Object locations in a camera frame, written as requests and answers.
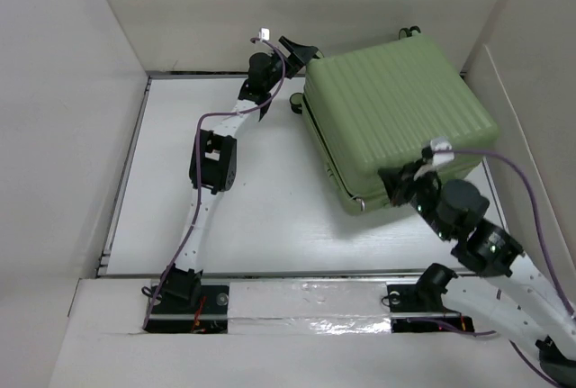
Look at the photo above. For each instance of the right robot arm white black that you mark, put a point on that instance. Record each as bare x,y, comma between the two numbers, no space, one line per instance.
505,290

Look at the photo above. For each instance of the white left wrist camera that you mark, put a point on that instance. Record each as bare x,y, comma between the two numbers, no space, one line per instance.
263,36

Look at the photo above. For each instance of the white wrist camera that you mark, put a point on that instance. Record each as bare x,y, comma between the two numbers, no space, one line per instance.
263,36
437,154

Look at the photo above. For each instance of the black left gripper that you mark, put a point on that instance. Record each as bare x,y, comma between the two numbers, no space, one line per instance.
298,58

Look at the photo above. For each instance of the metal base rail with foil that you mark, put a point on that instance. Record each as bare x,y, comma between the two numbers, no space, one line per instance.
300,306

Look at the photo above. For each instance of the green suitcase with blue lining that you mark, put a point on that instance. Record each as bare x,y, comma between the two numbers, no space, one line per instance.
378,107

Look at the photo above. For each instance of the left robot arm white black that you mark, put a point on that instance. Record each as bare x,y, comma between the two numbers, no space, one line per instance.
213,166

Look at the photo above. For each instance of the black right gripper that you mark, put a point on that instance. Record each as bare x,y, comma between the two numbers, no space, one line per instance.
398,179

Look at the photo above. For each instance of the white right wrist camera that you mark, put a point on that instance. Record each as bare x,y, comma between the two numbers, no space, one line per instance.
437,154

